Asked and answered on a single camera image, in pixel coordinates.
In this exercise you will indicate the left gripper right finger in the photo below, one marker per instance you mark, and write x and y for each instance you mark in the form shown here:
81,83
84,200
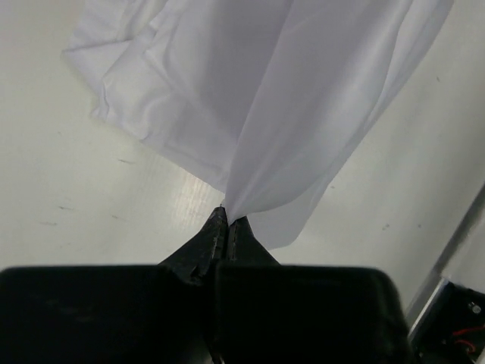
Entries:
265,312

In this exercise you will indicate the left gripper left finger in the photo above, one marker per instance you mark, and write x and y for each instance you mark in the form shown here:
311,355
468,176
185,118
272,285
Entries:
113,313

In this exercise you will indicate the white long sleeve shirt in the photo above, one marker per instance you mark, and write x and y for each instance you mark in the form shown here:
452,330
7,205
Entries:
263,100

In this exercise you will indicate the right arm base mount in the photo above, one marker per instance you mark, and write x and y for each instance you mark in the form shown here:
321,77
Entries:
446,323

